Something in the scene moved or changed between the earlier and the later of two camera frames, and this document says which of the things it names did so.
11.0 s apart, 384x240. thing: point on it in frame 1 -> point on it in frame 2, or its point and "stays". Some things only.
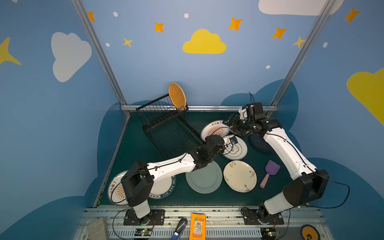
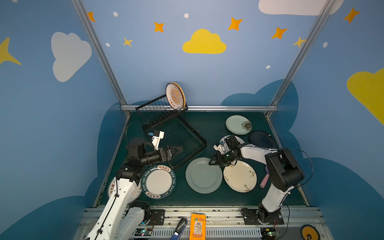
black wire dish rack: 166,127 stays
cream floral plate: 240,176 stays
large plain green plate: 206,179 stays
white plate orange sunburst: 217,128 -> 174,96
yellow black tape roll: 309,232 stays
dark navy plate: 258,140 stays
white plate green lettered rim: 163,188 stays
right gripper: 233,123 -> 223,157
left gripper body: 223,144 -> 165,154
